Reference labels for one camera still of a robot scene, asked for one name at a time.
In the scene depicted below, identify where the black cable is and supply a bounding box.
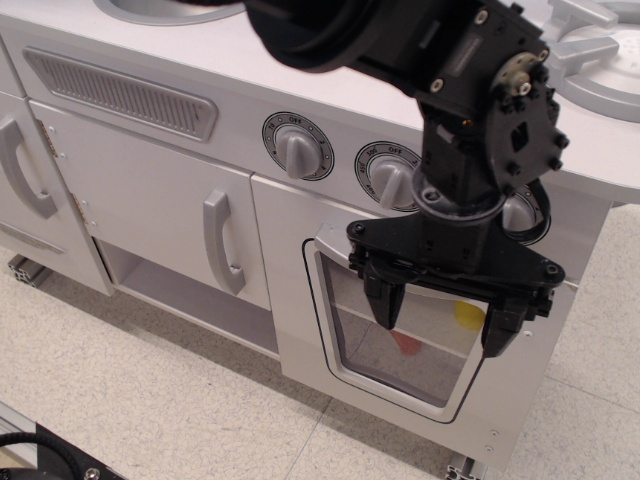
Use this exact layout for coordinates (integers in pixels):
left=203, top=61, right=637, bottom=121
left=0, top=432, right=76, bottom=480

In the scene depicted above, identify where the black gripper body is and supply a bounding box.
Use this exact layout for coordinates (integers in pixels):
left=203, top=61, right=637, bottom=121
left=346, top=214, right=555, bottom=320

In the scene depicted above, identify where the right grey stove burner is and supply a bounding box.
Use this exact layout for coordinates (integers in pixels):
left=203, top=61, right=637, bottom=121
left=543, top=1, right=639, bottom=123

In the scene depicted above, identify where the yellow toy bottle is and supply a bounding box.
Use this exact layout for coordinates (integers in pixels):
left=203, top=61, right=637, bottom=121
left=454, top=301, right=486, bottom=332

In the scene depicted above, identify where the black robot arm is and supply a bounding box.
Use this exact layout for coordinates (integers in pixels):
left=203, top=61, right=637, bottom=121
left=245, top=1, right=569, bottom=358

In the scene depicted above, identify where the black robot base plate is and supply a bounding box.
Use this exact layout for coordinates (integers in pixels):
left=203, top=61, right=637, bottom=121
left=0, top=422, right=136, bottom=480

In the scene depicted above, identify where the red toy pepper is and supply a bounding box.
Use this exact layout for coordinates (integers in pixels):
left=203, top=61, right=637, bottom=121
left=390, top=330, right=422, bottom=356

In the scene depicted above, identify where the grey toy oven door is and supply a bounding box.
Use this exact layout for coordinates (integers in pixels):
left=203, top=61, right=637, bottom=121
left=252, top=177, right=594, bottom=468

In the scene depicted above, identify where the grey toy kitchen unit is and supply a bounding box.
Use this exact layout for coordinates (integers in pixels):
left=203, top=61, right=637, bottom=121
left=1, top=1, right=639, bottom=478

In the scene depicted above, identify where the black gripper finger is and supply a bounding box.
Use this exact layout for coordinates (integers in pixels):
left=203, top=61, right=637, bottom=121
left=481, top=299, right=526, bottom=357
left=364, top=273, right=405, bottom=330

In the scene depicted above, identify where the grey left door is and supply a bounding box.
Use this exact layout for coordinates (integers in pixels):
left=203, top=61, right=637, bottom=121
left=1, top=93, right=114, bottom=295

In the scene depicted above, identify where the grey cabinet door handle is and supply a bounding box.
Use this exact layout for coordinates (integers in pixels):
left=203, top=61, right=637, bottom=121
left=202, top=190, right=246, bottom=296

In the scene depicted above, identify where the middle grey temperature knob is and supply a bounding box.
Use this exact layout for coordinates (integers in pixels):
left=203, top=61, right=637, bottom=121
left=354, top=141, right=420, bottom=212

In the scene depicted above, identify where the grey vent grille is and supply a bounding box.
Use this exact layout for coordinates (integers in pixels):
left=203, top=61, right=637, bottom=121
left=23, top=47, right=219, bottom=141

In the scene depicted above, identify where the right grey timer knob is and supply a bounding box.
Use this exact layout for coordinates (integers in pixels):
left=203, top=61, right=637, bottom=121
left=502, top=185, right=544, bottom=234

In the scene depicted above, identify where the grey cabinet door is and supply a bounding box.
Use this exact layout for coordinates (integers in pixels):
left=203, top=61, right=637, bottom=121
left=30, top=101, right=270, bottom=308

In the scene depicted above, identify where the grey left door handle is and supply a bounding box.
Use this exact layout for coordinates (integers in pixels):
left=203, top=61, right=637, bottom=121
left=1, top=118, right=57, bottom=220

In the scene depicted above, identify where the aluminium frame rail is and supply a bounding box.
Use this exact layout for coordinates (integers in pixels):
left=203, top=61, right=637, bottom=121
left=8, top=255, right=52, bottom=288

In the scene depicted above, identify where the grey timer knob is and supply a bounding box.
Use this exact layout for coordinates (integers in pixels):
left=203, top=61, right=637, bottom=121
left=502, top=185, right=544, bottom=234
left=262, top=112, right=335, bottom=181

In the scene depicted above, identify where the left grey timer knob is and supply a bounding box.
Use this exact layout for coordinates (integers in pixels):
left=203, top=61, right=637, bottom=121
left=262, top=112, right=335, bottom=181

